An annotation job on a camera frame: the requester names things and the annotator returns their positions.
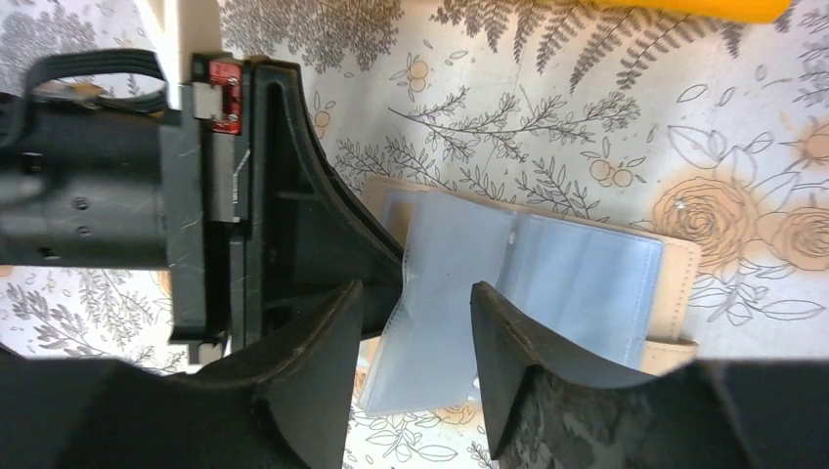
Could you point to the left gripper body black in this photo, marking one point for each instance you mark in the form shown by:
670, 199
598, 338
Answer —
108, 184

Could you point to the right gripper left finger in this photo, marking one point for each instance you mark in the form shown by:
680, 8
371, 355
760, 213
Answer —
281, 402

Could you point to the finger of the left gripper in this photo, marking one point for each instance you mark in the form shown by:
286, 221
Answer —
309, 232

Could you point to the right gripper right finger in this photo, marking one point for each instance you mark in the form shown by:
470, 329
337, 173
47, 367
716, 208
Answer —
549, 403

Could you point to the yellow three-compartment bin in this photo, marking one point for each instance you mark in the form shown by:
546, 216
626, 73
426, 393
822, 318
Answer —
741, 11

